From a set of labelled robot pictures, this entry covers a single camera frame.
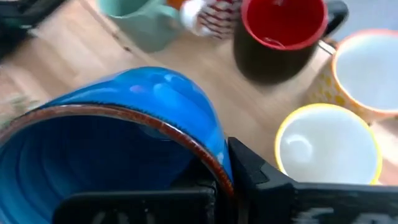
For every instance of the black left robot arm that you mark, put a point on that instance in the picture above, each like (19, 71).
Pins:
(21, 21)

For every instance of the teal mug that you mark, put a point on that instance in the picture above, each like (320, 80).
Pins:
(143, 28)

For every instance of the wooden shelf black metal frame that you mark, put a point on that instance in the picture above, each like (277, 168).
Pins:
(93, 46)

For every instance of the white mug yellow rim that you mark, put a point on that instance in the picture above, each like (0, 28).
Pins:
(326, 146)

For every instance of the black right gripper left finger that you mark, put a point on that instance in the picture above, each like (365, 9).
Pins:
(199, 205)

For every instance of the white mug red stripes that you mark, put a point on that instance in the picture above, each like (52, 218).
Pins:
(217, 18)

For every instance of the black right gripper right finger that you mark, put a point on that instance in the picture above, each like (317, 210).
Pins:
(264, 196)

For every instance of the dark mug red inside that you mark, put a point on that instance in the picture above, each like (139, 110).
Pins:
(280, 21)

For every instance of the blue glazed mug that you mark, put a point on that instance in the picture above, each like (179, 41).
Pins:
(161, 90)

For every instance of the honeycomb pattern mug orange rim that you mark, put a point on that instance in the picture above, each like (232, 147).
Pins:
(367, 71)

